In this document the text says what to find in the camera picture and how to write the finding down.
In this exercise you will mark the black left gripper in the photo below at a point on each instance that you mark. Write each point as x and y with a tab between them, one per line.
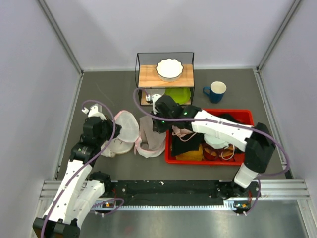
110	124

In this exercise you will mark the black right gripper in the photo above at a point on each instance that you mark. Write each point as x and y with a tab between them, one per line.
158	127

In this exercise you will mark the taupe grey bra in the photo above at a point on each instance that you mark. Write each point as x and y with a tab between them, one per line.
150	139

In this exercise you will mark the pink bra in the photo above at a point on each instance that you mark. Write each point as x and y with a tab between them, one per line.
181	133

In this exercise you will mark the white mesh laundry bag pink zipper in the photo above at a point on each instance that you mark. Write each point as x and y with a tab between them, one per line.
130	132

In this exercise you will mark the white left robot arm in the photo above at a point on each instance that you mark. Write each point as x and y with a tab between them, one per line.
80	188

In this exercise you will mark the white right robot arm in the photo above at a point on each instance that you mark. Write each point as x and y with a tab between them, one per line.
254	141

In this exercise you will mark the cream mesh laundry bag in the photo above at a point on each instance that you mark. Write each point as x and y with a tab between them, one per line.
117	147

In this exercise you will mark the white bra in bin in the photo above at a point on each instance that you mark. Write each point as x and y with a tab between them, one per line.
217	149

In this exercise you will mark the black garment in bin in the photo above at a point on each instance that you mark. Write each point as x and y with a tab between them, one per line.
188	144

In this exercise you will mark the red plastic bin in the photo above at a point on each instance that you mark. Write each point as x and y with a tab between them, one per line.
197	157

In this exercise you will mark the green plate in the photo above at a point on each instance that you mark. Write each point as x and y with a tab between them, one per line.
179	95

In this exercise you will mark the white scalloped bowl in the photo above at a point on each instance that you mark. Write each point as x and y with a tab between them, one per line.
169	70

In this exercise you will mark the blue mug white interior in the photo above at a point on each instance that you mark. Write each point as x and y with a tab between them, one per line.
215	91

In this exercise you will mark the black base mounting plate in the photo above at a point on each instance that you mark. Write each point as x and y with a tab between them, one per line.
180	192

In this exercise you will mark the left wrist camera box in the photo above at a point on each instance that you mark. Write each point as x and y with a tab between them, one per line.
94	111

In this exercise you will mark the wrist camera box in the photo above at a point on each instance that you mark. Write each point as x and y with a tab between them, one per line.
94	111
151	99

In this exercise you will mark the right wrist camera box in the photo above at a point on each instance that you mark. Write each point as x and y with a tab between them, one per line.
151	99

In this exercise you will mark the black wire wooden shelf rack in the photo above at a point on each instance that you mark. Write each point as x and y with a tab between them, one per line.
146	76

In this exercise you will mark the aluminium frame rail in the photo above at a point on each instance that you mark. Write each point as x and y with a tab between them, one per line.
288	189

